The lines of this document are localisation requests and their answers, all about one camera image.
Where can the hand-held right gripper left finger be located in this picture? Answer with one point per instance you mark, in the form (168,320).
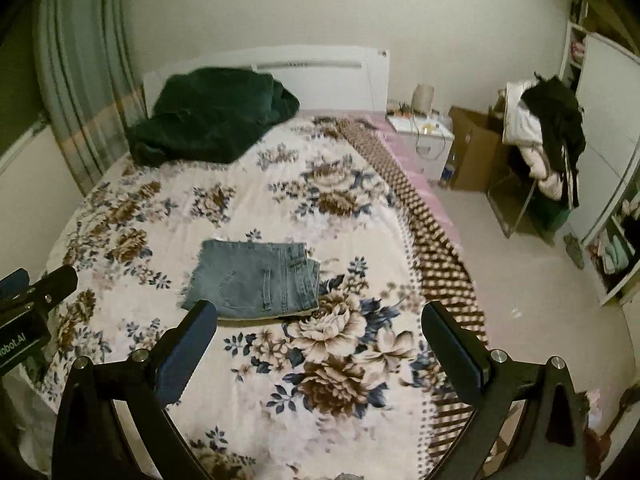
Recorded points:
(186,350)

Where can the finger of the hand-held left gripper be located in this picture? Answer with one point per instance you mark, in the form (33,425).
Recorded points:
(52,285)
(12,282)

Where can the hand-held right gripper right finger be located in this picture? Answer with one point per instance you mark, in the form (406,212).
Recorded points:
(456,355)

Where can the blue denim pants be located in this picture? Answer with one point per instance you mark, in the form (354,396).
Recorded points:
(252,280)

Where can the floral printed blanket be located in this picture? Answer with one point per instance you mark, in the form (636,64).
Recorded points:
(240,280)

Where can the pink bed sheet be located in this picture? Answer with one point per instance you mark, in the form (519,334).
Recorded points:
(415,170)

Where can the striped window curtain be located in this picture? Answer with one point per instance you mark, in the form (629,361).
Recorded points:
(85,80)

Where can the brown cardboard box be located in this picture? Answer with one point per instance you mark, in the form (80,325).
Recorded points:
(472,147)

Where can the white bedside table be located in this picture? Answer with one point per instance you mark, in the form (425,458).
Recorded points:
(425,142)

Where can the chair with clothes pile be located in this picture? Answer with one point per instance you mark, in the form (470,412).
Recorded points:
(542,145)

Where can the dark green blanket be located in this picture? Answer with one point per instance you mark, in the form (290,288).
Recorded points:
(210,117)

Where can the white wardrobe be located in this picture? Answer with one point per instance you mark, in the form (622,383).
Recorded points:
(602,160)

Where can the beige table lamp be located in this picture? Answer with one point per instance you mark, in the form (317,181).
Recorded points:
(423,99)

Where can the white bed headboard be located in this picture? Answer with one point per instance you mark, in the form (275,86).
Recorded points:
(280,77)

